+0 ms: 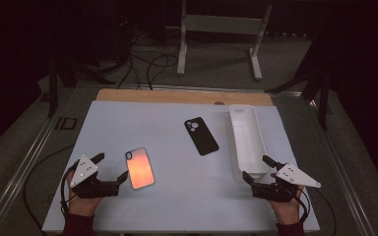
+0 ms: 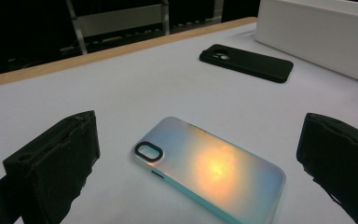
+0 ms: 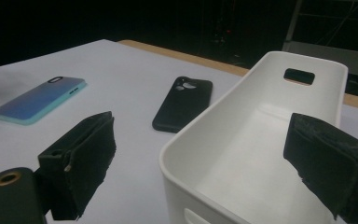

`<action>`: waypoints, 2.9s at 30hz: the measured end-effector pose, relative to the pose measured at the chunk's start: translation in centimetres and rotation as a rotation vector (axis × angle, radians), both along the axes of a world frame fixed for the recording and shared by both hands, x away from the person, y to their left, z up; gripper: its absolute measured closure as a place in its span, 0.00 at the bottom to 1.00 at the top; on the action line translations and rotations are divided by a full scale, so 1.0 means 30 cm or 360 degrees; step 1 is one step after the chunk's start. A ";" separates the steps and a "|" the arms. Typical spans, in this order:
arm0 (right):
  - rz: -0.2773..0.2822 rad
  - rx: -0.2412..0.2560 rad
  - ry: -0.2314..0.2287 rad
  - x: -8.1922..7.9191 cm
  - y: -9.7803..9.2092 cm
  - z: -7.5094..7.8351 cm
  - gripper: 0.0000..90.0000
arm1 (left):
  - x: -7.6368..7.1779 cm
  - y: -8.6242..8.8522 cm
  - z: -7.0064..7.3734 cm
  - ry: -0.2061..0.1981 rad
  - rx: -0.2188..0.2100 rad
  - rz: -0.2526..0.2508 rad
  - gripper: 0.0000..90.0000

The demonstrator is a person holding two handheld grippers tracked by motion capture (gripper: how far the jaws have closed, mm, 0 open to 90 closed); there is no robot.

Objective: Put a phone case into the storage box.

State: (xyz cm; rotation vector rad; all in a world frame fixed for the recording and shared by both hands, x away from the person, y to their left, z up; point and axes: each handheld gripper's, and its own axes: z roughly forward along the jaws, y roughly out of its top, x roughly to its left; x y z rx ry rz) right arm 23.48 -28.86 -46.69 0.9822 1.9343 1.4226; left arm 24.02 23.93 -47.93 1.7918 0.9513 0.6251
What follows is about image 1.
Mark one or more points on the person's left hand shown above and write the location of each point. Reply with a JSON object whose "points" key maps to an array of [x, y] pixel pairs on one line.
{"points": [[83, 206]]}

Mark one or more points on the black tripod stand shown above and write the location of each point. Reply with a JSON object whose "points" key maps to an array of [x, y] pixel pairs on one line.
{"points": [[323, 98], [53, 82]]}

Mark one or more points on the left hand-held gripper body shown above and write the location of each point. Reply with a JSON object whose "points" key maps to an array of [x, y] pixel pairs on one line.
{"points": [[84, 170]]}

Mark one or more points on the black phone case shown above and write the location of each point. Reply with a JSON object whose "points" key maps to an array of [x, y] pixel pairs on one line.
{"points": [[201, 136]]}

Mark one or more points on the person's right hand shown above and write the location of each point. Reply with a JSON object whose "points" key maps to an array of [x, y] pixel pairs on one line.
{"points": [[287, 211]]}

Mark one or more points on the white metal stand frame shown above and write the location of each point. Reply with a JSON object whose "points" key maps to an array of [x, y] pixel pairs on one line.
{"points": [[223, 24]]}

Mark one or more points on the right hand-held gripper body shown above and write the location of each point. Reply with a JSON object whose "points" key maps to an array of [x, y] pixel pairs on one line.
{"points": [[295, 177]]}

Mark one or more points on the white table mat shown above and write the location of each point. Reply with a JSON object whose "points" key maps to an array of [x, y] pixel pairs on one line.
{"points": [[177, 203]]}

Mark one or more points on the white plastic tray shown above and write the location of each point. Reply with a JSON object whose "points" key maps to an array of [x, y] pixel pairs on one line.
{"points": [[247, 141]]}

